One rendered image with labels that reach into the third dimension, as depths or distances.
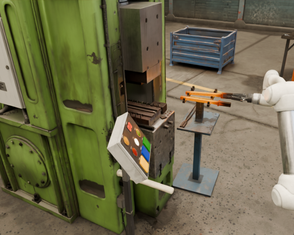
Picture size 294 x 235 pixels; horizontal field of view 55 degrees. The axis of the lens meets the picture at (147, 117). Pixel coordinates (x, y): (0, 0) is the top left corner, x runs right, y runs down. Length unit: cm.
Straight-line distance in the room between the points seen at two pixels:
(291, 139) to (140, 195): 135
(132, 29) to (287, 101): 102
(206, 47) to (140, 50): 411
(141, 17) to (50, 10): 56
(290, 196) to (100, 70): 131
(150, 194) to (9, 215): 134
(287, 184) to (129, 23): 134
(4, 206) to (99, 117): 161
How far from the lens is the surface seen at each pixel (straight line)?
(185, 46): 609
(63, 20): 192
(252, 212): 285
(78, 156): 236
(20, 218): 298
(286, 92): 185
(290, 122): 186
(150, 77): 200
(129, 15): 185
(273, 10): 967
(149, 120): 212
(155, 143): 216
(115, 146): 149
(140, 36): 184
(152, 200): 254
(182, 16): 1111
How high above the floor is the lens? 200
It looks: 29 degrees down
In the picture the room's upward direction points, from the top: 3 degrees counter-clockwise
